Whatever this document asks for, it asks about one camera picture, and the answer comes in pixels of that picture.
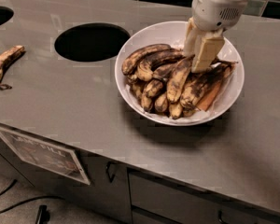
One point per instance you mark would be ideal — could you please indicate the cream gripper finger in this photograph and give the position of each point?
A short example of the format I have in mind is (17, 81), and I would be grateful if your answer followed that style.
(193, 39)
(206, 47)

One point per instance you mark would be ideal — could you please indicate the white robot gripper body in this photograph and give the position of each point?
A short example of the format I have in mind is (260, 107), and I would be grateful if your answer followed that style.
(215, 11)

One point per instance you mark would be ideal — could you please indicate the long spotted banana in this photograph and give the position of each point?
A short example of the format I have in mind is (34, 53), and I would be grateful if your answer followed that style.
(178, 78)

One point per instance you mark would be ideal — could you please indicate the white ceramic bowl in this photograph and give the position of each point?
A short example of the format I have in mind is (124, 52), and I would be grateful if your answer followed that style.
(173, 33)

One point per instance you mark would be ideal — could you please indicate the dark banana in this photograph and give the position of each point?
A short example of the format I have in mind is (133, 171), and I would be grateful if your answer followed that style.
(144, 68)
(201, 92)

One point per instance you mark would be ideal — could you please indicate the dark banana right side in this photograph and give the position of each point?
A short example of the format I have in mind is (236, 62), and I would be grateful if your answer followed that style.
(201, 92)

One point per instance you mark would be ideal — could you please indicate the spotted banana top left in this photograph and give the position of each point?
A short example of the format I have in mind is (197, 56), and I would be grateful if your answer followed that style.
(131, 61)

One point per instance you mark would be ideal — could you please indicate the small banana bottom centre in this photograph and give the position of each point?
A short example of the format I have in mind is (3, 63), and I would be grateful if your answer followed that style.
(175, 110)

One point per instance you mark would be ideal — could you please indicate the small banana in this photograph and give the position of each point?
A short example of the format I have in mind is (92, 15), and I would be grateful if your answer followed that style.
(161, 103)
(146, 102)
(175, 110)

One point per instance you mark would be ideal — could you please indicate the small banana lower middle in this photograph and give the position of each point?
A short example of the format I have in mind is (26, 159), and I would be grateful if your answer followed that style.
(161, 103)

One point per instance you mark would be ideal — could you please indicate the small banana lower left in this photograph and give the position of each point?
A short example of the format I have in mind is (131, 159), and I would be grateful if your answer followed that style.
(146, 102)

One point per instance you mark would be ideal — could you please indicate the lone banana on counter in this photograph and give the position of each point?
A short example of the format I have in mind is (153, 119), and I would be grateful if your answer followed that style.
(7, 58)

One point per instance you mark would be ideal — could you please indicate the framed landfill sign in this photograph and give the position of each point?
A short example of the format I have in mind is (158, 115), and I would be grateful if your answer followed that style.
(51, 157)

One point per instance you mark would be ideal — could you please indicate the black object on floor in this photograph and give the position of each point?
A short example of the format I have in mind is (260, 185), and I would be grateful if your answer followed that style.
(43, 215)

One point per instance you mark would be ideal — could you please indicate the black cabinet door handle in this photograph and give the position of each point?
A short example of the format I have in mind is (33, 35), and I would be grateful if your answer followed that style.
(110, 175)

